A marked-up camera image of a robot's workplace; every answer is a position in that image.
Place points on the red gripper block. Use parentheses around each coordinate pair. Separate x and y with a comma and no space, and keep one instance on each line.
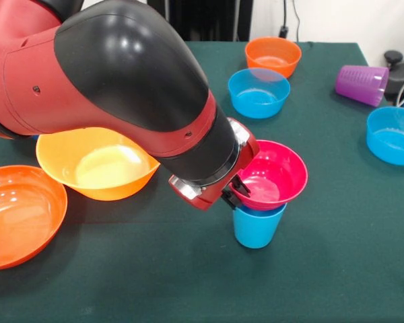
(249,151)

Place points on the blue cup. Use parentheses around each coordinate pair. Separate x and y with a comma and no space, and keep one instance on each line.
(256,228)

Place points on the small pink bowl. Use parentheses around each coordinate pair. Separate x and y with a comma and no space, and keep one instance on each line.
(276,175)

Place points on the small blue bowl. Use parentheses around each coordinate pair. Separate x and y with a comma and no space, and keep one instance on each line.
(394,141)
(256,101)

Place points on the large yellow-orange bowl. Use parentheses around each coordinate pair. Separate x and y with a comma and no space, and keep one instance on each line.
(104,175)

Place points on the purple cup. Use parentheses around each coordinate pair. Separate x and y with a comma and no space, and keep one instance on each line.
(360,84)

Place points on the large orange bowl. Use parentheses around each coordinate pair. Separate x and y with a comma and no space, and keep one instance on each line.
(20,218)

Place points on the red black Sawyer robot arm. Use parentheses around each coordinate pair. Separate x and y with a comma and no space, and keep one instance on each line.
(104,84)

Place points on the dark green table cloth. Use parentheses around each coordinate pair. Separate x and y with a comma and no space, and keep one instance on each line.
(222,286)

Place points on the small orange bowl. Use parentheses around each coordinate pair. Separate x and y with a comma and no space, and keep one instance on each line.
(272,50)

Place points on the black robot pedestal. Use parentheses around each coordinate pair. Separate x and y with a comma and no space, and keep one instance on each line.
(208,20)

